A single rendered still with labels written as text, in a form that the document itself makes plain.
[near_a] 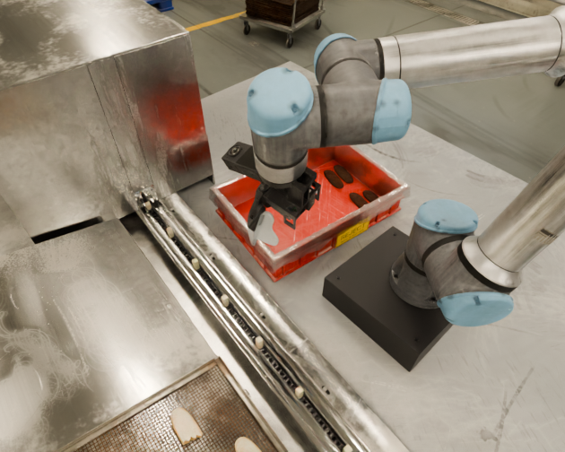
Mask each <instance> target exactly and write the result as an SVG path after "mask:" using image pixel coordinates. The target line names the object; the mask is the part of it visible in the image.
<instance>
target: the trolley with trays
mask: <svg viewBox="0 0 565 452"><path fill-rule="evenodd" d="M245 2H246V6H247V7H246V9H245V10H247V11H246V12H244V13H242V14H240V15H239V18H240V19H241V20H244V27H243V33H244V34H245V35H248V34H249V32H250V26H249V24H248V22H253V23H256V24H260V25H263V26H266V27H269V28H272V29H276V30H281V31H284V32H287V33H288V34H287V40H286V47H287V48H291V46H292V44H293V38H292V33H293V32H294V31H296V30H298V29H300V28H301V27H303V26H304V25H306V24H308V23H309V22H311V21H313V20H315V19H316V18H317V19H316V22H315V29H316V30H318V29H319V28H320V26H321V20H320V18H321V14H323V13H325V12H326V9H325V10H324V11H322V12H320V11H318V10H319V9H320V7H319V5H318V4H319V0H246V1H245ZM291 23H295V25H294V27H296V28H294V29H293V30H290V29H289V28H290V27H291Z"/></svg>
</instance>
